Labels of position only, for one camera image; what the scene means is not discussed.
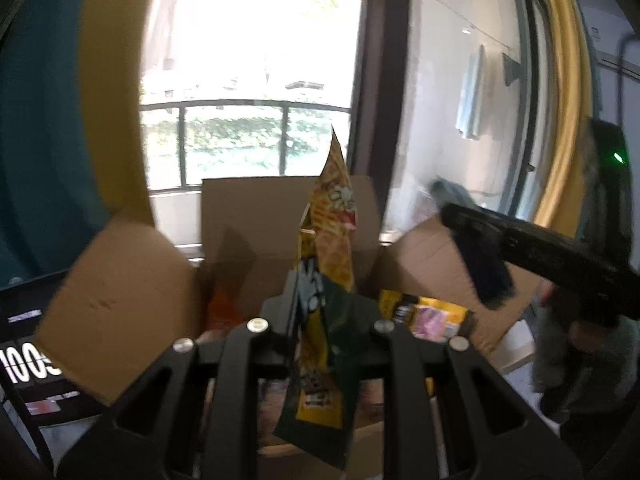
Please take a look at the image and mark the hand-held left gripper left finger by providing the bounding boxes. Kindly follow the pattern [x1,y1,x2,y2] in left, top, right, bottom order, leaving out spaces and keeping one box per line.
[52,270,301,480]

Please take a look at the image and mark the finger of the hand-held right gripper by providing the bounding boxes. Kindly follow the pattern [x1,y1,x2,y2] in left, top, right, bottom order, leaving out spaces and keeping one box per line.
[429,177,471,207]
[439,203,517,312]

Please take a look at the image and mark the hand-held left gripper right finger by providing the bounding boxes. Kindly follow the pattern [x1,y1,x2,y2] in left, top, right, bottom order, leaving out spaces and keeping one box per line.
[347,291,585,480]

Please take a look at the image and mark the yellow and green snack bag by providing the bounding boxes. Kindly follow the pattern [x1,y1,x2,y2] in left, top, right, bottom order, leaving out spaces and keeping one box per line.
[272,125,362,471]

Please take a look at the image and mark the yellow and black snack packet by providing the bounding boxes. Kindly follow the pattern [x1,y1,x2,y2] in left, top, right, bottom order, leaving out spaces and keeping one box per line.
[378,289,472,343]

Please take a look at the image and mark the orange snack bag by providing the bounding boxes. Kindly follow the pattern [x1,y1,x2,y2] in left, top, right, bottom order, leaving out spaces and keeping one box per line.
[206,280,247,332]

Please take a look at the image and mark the cardboard box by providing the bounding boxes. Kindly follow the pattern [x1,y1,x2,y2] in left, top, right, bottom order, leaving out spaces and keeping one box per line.
[34,175,543,480]

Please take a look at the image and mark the person's right hand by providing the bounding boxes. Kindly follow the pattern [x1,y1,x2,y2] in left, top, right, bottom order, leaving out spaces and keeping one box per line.
[567,317,624,362]

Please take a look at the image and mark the black device with green light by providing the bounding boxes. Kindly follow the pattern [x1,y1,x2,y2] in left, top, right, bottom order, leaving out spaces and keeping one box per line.
[582,117,633,281]

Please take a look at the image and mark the hanging light clothes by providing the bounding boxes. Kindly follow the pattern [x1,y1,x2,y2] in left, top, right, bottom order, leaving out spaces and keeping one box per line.
[456,44,489,142]

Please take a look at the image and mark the yellow curtain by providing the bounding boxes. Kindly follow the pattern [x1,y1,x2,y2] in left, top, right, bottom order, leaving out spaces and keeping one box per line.
[529,0,602,233]
[80,0,168,233]

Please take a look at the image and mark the balcony railing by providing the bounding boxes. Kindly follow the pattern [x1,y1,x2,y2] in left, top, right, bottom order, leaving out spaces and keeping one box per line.
[140,101,354,194]

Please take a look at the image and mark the white air conditioner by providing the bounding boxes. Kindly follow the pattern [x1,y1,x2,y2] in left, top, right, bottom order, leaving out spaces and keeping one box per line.
[594,34,640,82]

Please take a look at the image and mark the black tablet with clock display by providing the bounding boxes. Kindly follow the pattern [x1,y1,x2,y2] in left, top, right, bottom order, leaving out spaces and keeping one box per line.
[0,267,108,430]

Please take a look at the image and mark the teal curtain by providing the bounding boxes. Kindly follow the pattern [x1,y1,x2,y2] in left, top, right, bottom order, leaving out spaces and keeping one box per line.
[0,0,112,292]

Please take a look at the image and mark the dark window frame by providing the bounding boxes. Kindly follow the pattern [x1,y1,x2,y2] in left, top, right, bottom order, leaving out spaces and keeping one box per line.
[349,0,417,188]

